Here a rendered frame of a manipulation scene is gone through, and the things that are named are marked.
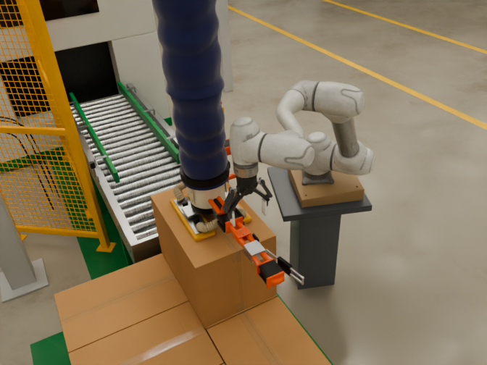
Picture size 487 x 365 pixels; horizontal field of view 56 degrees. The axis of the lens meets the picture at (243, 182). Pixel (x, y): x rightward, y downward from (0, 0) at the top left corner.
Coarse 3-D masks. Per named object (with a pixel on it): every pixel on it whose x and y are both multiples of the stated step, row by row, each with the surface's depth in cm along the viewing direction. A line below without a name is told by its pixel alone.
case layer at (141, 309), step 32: (160, 256) 255; (96, 288) 238; (128, 288) 237; (160, 288) 236; (64, 320) 222; (96, 320) 221; (128, 320) 220; (160, 320) 219; (192, 320) 218; (224, 320) 218; (256, 320) 217; (288, 320) 216; (96, 352) 206; (128, 352) 206; (160, 352) 205; (192, 352) 204; (224, 352) 203; (256, 352) 202; (288, 352) 202; (320, 352) 201
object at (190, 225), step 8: (176, 200) 226; (184, 200) 226; (176, 208) 222; (184, 216) 216; (200, 216) 215; (184, 224) 213; (192, 224) 211; (192, 232) 207; (200, 232) 206; (208, 232) 206
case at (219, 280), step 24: (168, 192) 237; (168, 216) 221; (168, 240) 227; (192, 240) 205; (216, 240) 205; (264, 240) 204; (192, 264) 194; (216, 264) 196; (240, 264) 204; (192, 288) 210; (216, 288) 204; (240, 288) 212; (264, 288) 221; (216, 312) 213
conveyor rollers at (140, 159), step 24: (120, 96) 439; (96, 120) 401; (120, 120) 395; (120, 144) 363; (144, 144) 363; (120, 168) 333; (144, 168) 332; (168, 168) 331; (120, 192) 311; (144, 192) 310; (144, 216) 286
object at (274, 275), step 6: (258, 264) 170; (264, 264) 170; (270, 264) 170; (276, 264) 170; (258, 270) 171; (264, 270) 168; (270, 270) 168; (276, 270) 168; (282, 270) 167; (264, 276) 170; (270, 276) 166; (276, 276) 166
